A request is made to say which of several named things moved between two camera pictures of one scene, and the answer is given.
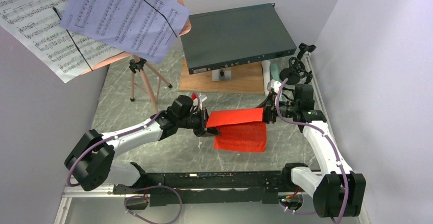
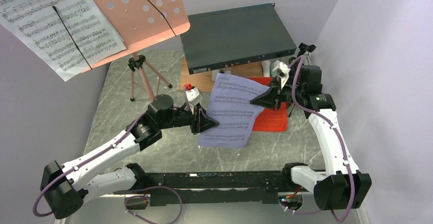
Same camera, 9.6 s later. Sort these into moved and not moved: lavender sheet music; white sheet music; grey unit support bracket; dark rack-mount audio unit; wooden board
Moved: lavender sheet music
Not moved: white sheet music; wooden board; grey unit support bracket; dark rack-mount audio unit
